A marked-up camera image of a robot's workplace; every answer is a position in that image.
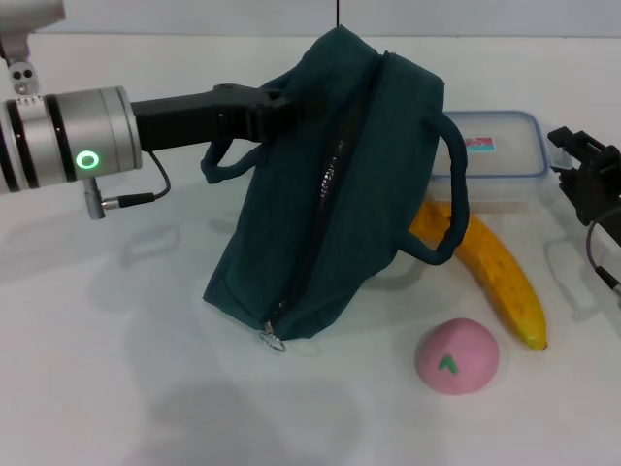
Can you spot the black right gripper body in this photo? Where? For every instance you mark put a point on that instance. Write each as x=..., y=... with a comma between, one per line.
x=599, y=184

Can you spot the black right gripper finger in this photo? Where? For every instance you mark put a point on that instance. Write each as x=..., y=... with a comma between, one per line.
x=571, y=179
x=577, y=143

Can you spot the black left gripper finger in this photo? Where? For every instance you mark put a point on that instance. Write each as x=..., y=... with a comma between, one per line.
x=284, y=119

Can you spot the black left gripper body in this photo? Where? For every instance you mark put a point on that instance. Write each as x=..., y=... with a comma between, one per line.
x=184, y=121

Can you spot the clear blue-rimmed plastic container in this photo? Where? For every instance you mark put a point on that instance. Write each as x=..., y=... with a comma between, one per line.
x=504, y=165

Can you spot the dark teal insulated bag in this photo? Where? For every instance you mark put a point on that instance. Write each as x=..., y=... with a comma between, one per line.
x=369, y=170

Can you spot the yellow toy banana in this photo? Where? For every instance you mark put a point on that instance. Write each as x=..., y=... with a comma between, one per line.
x=504, y=276

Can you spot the pink toy peach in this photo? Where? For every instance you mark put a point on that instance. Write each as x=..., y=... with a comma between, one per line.
x=456, y=349

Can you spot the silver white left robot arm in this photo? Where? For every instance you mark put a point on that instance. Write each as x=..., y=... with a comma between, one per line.
x=73, y=141

